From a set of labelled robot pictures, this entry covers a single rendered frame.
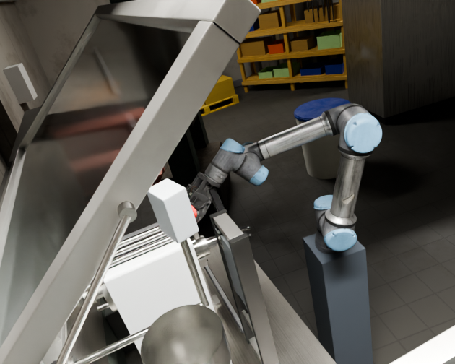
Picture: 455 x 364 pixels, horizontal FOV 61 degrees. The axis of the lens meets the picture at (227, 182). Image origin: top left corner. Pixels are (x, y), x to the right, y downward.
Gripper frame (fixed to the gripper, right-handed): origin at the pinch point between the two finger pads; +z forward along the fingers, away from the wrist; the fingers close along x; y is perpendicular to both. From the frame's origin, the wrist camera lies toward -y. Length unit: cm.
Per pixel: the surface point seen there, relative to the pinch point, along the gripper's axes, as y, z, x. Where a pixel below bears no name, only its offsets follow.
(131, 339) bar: 28, 10, 54
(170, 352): 26, 2, 65
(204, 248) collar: 6.6, -4.8, 26.6
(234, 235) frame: 9.4, -15.8, 38.8
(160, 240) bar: 21.9, -3.4, 30.3
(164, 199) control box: 40, -21, 57
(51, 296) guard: 58, -18, 89
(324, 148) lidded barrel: -179, -73, -174
